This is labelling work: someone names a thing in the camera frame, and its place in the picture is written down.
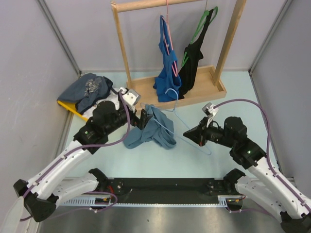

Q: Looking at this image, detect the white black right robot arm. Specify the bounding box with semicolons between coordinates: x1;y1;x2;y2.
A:
183;116;311;233

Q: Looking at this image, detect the wooden clothes rack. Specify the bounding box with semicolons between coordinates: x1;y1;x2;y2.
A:
110;0;228;112

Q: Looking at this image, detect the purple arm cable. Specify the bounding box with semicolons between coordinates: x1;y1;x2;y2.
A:
19;91;132;222
212;99;308;207

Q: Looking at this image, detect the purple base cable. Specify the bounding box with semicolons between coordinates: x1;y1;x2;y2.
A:
227;199;280;220
52;190;119;218

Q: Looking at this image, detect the grey-blue tank top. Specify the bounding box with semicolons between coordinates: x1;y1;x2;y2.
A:
123;104;176;150

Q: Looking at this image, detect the green plastic hanger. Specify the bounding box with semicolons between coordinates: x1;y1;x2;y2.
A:
181;6;218;67

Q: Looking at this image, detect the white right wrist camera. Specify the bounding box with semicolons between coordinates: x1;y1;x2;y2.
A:
202;102;219;127

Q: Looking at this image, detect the black tank top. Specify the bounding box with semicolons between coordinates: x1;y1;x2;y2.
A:
177;8;216;100

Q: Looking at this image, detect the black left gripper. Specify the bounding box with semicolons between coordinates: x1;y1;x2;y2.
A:
104;103;152;135

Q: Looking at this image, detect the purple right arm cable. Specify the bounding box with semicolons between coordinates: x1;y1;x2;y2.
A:
212;99;308;207

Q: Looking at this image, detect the light blue wire hanger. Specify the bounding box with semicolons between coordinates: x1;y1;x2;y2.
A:
140;88;212;156

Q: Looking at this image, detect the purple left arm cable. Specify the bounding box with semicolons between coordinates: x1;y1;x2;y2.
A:
19;91;132;222

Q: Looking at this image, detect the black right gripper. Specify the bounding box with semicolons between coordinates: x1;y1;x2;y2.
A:
183;116;235;149

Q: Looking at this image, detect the yellow plastic tray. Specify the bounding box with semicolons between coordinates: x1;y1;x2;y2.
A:
57;100;88;121

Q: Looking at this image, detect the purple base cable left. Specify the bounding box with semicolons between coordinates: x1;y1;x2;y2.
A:
52;190;119;218

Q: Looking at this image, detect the royal blue tank top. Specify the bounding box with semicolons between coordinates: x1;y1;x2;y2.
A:
153;15;183;103

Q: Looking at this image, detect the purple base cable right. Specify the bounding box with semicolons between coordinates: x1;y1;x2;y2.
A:
227;199;280;220

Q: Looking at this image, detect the pink wire hanger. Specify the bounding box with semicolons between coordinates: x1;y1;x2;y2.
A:
158;0;178;79

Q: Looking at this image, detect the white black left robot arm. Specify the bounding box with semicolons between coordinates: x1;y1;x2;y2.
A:
14;101;152;222

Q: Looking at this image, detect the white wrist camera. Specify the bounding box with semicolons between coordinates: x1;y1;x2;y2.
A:
202;102;219;127
120;87;141;113

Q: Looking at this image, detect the dark blue printed shirt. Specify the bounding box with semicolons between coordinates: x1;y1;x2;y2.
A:
57;73;113;114

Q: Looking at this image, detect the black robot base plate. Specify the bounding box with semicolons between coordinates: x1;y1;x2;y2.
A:
106;178;241;206

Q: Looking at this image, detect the white garment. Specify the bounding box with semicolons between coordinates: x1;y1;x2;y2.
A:
82;87;127;119

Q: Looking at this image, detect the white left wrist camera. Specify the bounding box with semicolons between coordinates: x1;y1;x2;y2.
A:
120;87;141;113

